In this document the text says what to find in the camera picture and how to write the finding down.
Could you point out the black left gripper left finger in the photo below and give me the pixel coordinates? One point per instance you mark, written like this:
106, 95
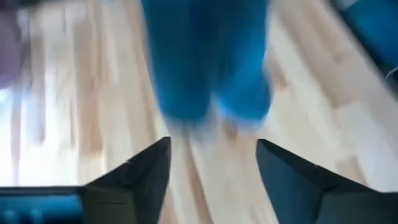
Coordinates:
133, 193

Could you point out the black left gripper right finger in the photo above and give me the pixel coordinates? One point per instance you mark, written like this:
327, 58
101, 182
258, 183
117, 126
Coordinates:
298, 193

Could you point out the blue denim baseball cap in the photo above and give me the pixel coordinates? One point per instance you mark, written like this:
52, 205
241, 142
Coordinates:
186, 62

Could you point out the dark blue-grey baseball cap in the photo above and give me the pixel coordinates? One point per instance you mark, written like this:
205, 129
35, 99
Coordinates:
373, 28

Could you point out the maroon baseball cap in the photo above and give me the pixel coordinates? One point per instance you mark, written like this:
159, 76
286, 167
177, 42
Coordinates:
9, 46

